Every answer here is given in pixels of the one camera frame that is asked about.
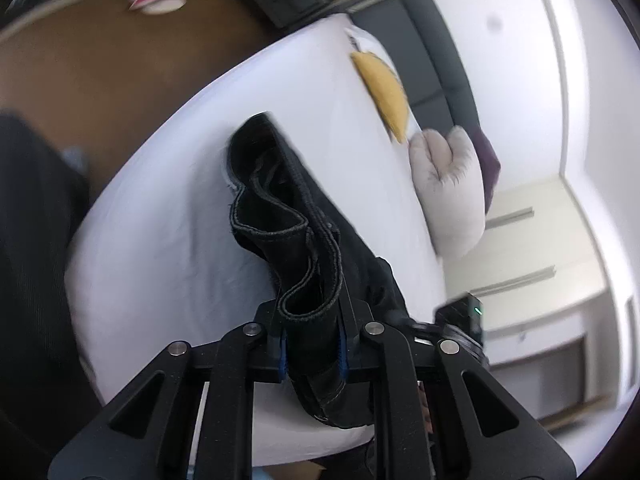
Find purple pillow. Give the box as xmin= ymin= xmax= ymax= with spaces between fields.
xmin=467 ymin=127 xmax=502 ymax=206

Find yellow pillow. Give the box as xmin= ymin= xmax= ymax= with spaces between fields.
xmin=350 ymin=51 xmax=411 ymax=143

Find white pillow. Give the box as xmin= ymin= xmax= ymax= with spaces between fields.
xmin=345 ymin=25 xmax=426 ymax=136

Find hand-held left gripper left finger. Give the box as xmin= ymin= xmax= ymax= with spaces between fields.
xmin=47 ymin=300 xmax=289 ymax=480

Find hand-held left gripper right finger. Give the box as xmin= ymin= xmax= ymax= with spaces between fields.
xmin=337 ymin=280 xmax=576 ymax=480

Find rolled white duvet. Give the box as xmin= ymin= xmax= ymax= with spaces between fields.
xmin=409 ymin=126 xmax=487 ymax=258

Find bed with grey headboard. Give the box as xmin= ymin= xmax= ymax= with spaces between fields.
xmin=65 ymin=0 xmax=503 ymax=468

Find black denim pants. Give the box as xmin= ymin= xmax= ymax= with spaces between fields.
xmin=227 ymin=112 xmax=416 ymax=431

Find white wardrobe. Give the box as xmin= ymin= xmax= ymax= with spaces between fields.
xmin=440 ymin=175 xmax=640 ymax=426

